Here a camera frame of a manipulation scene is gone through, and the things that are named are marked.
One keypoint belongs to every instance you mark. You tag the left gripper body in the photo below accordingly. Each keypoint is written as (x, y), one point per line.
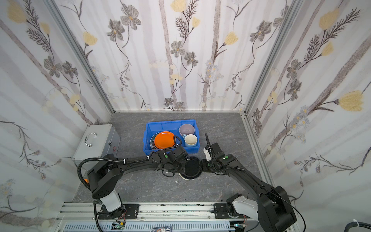
(179, 154)

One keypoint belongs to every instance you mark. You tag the black plate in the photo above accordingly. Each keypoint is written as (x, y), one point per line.
(193, 167)

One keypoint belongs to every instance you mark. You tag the orange plate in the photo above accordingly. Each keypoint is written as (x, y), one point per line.
(164, 139)

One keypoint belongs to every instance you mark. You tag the cream mug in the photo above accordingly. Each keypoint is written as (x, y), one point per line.
(190, 140)

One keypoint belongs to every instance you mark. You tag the purple bowl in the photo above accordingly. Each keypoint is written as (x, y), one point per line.
(186, 129)

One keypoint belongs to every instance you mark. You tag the green patterned plate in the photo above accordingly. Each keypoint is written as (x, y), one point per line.
(152, 145)

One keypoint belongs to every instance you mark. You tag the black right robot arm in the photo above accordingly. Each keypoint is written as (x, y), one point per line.
(270, 205)

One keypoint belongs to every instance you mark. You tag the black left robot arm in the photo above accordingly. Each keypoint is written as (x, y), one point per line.
(105, 174)

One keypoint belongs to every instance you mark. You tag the blue plastic bin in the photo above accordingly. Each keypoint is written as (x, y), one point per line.
(172, 126)

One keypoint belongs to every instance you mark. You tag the silver aluminium case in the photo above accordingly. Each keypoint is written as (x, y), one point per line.
(97, 142)

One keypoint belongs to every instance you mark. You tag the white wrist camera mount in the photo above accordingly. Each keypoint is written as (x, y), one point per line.
(207, 154)

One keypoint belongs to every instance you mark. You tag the aluminium mounting rail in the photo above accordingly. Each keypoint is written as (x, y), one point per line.
(146, 217)

